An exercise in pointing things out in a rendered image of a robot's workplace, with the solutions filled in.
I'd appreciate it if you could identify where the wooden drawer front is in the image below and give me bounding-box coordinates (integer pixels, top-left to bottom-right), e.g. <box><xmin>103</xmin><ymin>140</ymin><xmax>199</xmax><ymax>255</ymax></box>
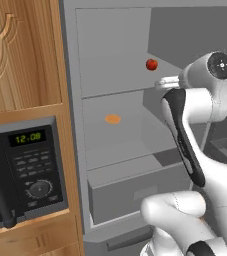
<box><xmin>0</xmin><ymin>215</ymin><xmax>82</xmax><ymax>256</ymax></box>

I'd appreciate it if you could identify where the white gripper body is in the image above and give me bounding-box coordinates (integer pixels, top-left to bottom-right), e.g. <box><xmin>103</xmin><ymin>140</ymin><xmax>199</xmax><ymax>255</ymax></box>
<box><xmin>154</xmin><ymin>75</ymin><xmax>181</xmax><ymax>90</ymax></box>

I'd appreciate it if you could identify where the black microwave oven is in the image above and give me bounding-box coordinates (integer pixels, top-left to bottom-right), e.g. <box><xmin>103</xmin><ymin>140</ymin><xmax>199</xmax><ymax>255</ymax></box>
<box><xmin>0</xmin><ymin>115</ymin><xmax>70</xmax><ymax>233</ymax></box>

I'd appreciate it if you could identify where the grey fridge drawer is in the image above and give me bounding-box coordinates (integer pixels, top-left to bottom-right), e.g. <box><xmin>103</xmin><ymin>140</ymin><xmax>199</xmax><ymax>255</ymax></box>
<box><xmin>87</xmin><ymin>162</ymin><xmax>199</xmax><ymax>226</ymax></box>

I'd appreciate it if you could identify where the dark fridge bottom handle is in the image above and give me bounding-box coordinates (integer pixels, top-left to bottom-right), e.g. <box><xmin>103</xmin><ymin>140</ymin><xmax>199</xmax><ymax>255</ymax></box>
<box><xmin>105</xmin><ymin>228</ymin><xmax>154</xmax><ymax>252</ymax></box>

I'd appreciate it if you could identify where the orange tangerine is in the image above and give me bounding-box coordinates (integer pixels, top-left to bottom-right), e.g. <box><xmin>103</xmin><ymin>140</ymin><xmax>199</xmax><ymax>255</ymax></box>
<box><xmin>104</xmin><ymin>113</ymin><xmax>122</xmax><ymax>125</ymax></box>

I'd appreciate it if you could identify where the red apple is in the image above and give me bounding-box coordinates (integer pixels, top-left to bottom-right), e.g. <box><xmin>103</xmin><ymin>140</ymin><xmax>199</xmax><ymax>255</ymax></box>
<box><xmin>145</xmin><ymin>58</ymin><xmax>159</xmax><ymax>72</ymax></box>

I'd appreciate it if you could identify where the wooden cupboard door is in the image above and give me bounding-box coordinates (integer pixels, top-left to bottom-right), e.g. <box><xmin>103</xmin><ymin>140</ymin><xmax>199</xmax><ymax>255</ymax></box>
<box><xmin>0</xmin><ymin>0</ymin><xmax>64</xmax><ymax>115</ymax></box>

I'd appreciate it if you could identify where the grey open fridge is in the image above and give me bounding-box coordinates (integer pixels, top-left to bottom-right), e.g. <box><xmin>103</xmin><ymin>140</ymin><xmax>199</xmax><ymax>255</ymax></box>
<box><xmin>58</xmin><ymin>0</ymin><xmax>227</xmax><ymax>256</ymax></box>

